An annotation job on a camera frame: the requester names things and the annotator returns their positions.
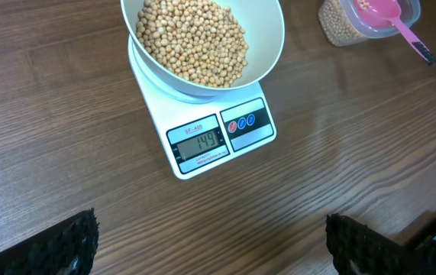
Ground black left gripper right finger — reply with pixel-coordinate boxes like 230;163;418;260
325;214;416;274

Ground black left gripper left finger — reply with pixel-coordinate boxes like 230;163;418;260
0;209;99;275

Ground pink plastic measuring scoop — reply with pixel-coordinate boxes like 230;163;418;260
357;0;436;66

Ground white digital kitchen scale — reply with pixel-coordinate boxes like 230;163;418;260
128;40;276;180

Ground soybeans in white bowl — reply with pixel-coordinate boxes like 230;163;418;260
136;0;249;88

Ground white bowl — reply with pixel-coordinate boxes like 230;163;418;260
121;0;285;95

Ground clear plastic bean container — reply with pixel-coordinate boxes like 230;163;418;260
339;0;421;40

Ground pile of soybeans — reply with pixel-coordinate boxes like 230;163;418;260
318;0;368;47

